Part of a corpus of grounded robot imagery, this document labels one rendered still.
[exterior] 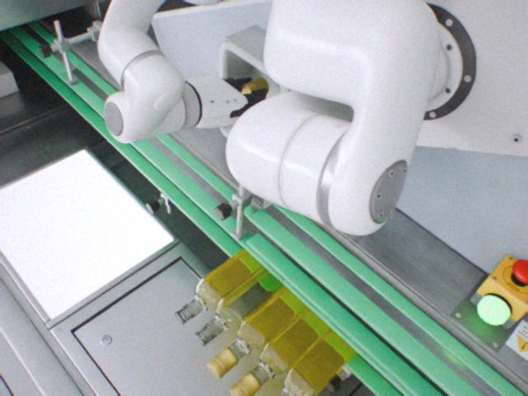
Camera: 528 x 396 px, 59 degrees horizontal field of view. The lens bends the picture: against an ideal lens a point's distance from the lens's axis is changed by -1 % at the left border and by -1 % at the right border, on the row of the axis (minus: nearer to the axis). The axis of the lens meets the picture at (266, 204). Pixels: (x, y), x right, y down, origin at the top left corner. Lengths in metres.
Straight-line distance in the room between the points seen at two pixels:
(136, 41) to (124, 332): 0.60
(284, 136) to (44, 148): 1.12
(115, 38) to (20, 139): 0.87
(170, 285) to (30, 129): 0.71
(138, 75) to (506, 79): 0.45
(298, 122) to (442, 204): 0.47
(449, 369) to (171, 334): 0.54
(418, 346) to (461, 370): 0.07
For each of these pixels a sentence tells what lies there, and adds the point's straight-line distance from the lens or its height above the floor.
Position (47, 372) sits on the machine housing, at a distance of 1.05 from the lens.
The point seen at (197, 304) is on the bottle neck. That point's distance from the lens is 0.90.
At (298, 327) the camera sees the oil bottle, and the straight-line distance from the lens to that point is 0.87.
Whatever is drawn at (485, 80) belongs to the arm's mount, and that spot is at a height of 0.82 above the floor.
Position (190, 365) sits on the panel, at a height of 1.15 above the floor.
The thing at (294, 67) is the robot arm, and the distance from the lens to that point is 0.42.
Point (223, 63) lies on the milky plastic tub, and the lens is 0.94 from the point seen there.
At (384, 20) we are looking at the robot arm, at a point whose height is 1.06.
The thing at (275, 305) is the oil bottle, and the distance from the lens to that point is 0.88.
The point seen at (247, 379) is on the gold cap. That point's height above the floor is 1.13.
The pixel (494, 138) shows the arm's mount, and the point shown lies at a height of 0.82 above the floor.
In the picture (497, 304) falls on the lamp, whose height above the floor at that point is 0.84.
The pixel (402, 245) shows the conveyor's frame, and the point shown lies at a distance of 0.86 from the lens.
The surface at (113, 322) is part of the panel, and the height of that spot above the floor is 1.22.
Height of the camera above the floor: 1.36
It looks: 30 degrees down
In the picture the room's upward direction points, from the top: 124 degrees counter-clockwise
